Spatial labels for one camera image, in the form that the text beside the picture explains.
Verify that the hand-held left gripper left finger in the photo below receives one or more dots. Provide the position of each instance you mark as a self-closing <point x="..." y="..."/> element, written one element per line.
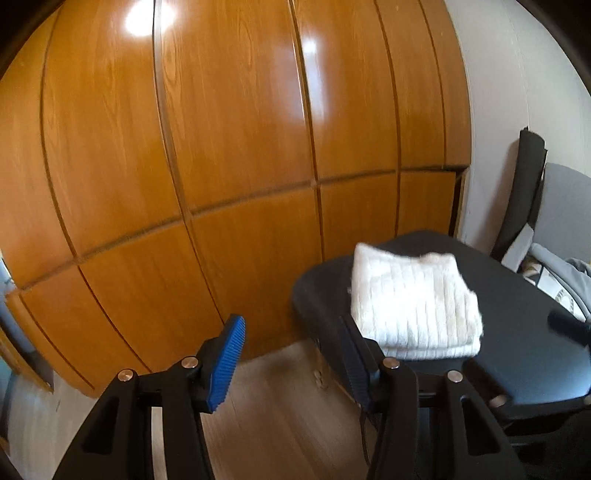
<point x="226" y="362"/>

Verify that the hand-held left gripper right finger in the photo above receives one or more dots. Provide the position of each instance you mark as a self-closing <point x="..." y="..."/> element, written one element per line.
<point x="356" y="364"/>

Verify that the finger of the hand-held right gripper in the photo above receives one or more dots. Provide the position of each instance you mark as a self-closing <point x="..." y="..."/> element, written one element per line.
<point x="570" y="326"/>

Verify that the cream knitted sweater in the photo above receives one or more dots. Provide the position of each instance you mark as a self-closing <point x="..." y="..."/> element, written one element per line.
<point x="411" y="304"/>

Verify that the white printed bed sheet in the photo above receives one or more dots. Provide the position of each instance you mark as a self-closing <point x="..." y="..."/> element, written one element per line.
<point x="551" y="286"/>

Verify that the grey cloth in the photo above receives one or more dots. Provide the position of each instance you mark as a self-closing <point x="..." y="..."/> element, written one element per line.
<point x="577" y="272"/>

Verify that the black padded folding table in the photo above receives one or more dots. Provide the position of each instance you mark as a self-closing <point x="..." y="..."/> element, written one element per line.
<point x="512" y="314"/>

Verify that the grey yellow blue headboard cushion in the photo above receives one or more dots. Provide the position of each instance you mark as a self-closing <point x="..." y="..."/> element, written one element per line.
<point x="565" y="207"/>

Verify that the black foam panel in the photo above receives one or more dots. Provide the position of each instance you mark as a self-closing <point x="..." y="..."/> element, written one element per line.
<point x="524" y="194"/>

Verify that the wooden wardrobe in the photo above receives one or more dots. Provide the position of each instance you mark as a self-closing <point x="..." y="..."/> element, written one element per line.
<point x="231" y="161"/>

